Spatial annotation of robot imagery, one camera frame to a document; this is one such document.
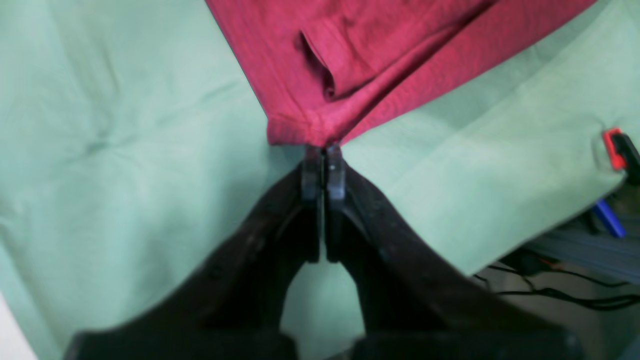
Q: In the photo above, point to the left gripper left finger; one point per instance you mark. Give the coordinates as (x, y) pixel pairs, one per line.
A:
(230, 307)

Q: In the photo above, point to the red T-shirt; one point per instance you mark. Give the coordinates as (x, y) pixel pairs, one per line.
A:
(326, 71)

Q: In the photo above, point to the right orange black clamp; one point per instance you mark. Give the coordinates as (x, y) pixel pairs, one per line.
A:
(623, 154)

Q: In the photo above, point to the right blue clamp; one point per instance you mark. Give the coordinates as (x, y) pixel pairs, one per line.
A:
(608, 219)

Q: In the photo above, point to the green table cloth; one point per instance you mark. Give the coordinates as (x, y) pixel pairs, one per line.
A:
(132, 145)

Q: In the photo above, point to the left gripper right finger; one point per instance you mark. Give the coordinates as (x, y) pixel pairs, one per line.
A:
(416, 306)

